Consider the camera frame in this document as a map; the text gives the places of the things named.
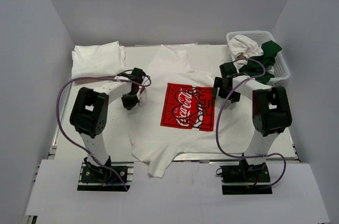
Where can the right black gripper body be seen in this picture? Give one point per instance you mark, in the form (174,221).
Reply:
(223,91)

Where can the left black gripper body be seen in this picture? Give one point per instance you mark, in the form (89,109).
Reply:
(130,99)

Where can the plain white t shirt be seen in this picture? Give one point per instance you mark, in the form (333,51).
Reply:
(241,46)

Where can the dark green t shirt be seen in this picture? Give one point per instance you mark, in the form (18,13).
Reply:
(270,51)

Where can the white shirt red logo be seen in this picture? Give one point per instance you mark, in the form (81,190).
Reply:
(180,114)

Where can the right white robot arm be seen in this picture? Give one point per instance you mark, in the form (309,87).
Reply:
(271,113)

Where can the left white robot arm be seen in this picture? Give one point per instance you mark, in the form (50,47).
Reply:
(90,111)

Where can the folded white shirt stack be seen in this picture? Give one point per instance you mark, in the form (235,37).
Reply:
(100,60)

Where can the white plastic basket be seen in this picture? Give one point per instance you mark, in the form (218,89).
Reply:
(281,70)

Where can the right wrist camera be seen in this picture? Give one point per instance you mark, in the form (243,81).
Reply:
(227,69)

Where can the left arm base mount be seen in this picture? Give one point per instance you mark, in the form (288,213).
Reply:
(90,181)

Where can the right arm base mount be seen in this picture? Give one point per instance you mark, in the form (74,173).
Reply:
(235,181)

